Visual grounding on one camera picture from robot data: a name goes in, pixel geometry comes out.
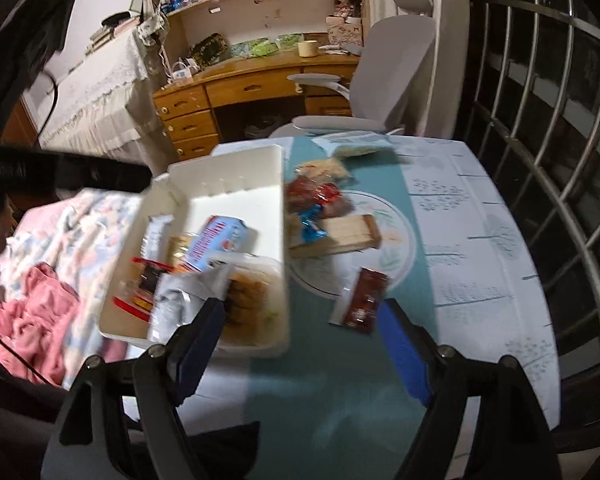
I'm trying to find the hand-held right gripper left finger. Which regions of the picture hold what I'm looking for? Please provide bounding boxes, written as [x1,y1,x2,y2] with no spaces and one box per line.
[40,296,228,480]

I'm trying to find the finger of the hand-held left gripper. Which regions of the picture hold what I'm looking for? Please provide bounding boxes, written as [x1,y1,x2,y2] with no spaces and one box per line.
[0,147,153,193]

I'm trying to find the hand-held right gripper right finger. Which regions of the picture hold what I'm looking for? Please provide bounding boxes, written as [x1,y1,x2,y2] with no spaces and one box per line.
[377,297,563,480]

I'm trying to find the grey foil snack packet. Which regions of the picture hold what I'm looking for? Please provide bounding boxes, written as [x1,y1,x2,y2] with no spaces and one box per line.
[146,260,236,346]

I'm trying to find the clear glass plate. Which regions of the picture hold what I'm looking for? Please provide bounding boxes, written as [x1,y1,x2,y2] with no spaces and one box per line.
[285,190,415,297]

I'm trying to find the white plastic storage bin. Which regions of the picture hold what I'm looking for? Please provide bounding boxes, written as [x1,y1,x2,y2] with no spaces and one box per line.
[97,144,293,359]

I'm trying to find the clear bluish bread packet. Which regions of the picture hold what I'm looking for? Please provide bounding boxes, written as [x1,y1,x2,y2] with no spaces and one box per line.
[312,131,396,158]

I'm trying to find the clear packet of brown cookies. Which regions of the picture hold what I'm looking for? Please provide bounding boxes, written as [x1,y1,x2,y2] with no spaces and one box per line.
[225,260,283,346]

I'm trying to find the dark red snack packet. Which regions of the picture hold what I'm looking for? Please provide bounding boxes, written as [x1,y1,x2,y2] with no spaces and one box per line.
[328,266,391,332]

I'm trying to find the pastel floral fleece blanket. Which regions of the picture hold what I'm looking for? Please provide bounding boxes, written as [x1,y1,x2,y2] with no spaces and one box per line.
[0,187,148,361]

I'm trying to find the white lace cover cloth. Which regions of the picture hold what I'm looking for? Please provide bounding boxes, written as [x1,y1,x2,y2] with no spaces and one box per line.
[37,22,168,171]

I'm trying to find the brown wooden door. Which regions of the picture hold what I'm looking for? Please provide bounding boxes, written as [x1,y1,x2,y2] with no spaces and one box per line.
[0,95,43,148]

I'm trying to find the stack of books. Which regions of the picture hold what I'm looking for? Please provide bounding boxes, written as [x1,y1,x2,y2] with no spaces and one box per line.
[84,17,143,56]

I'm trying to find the red yellow snack packet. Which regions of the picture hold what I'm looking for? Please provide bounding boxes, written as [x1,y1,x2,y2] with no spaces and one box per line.
[112,295,156,318]

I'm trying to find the dark red-edged snack packet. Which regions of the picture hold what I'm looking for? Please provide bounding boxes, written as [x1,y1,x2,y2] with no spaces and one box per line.
[130,256,173,296]

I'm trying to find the light blue red-print snack bag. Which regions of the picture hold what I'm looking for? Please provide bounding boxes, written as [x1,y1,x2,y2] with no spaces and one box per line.
[182,215,258,273]

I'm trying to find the white printed snack packet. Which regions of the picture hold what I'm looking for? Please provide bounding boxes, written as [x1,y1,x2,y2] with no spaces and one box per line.
[140,214,173,261]

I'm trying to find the patterned cloth bag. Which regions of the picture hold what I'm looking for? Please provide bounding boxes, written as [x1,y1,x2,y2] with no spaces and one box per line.
[137,10,171,46]

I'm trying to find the blue white printed tablecloth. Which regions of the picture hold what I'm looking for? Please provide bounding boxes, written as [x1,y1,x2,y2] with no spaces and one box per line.
[122,135,563,466]

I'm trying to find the brown cake bar clear packet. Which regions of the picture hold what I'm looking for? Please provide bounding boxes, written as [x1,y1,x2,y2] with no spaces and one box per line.
[287,214,383,260]

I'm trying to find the pink fleece blanket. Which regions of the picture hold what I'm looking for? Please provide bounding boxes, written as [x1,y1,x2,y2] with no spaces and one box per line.
[0,262,106,386]

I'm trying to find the blue foil wrapped candy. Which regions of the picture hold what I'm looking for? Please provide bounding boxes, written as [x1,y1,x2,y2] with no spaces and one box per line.
[299,207,331,243]

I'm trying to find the red candy packet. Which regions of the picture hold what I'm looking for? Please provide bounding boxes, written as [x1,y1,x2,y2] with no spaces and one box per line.
[284,176,355,217]

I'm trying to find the dark patterned pouch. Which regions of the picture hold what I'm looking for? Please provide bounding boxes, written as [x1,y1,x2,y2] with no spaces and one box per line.
[187,33,228,68]

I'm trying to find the wooden desk with drawers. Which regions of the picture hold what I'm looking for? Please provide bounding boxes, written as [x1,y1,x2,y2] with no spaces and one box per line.
[152,50,363,163]

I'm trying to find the lined waste bin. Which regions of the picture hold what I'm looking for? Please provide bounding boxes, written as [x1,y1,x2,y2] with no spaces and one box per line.
[244,115,291,141]

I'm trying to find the clear packet of yellow crackers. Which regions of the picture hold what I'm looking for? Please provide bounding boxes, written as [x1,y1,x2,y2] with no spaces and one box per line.
[294,157,355,186]

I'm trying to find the green packets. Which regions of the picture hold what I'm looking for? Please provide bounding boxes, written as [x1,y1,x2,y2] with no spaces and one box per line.
[230,33,303,58]

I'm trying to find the wooden bookshelf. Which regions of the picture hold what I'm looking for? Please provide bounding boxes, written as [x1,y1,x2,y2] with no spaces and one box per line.
[141,0,371,61]

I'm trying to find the metal window grille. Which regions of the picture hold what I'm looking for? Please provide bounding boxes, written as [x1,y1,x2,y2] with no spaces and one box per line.
[452,0,600,376]

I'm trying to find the grey office chair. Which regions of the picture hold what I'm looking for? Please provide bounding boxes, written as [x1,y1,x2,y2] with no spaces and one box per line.
[269,0,438,140]

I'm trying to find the printed cardboard box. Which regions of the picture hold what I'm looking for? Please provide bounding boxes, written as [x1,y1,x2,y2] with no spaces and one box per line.
[326,16,364,47]

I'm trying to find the brown haired doll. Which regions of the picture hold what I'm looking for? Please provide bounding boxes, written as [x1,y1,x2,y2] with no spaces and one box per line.
[332,0,363,20]

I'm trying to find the black cable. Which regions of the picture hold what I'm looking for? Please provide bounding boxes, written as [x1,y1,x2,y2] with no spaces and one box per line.
[0,310,48,386]
[36,72,60,148]

